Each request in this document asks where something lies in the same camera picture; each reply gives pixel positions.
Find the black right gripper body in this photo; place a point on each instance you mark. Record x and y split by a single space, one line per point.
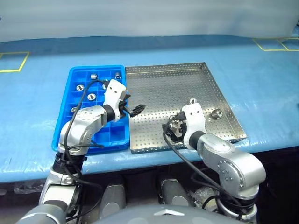
183 130

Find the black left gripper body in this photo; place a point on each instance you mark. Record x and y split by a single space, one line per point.
123 108

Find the small metal roller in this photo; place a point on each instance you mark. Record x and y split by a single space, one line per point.
104 86
80 87
94 76
174 127
193 100
91 96
73 109
117 75
216 114

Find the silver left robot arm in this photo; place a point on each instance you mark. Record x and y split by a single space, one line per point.
81 123

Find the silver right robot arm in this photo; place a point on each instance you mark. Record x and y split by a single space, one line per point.
231 163

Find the perforated steel tray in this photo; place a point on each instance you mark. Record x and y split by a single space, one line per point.
161 86

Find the blue compartment plastic tray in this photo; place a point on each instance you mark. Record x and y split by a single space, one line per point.
77 77

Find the dark rounded grey shape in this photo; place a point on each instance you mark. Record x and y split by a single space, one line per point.
114 200
174 193

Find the crumpled clear plastic wrap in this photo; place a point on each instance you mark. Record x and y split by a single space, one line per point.
204 194

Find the grey robot torso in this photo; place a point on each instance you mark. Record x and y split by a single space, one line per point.
168 214

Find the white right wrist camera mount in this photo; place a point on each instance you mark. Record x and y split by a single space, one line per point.
195 119

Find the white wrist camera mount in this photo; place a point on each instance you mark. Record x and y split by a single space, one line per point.
195 119
114 92

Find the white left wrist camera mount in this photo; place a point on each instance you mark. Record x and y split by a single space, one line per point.
114 92

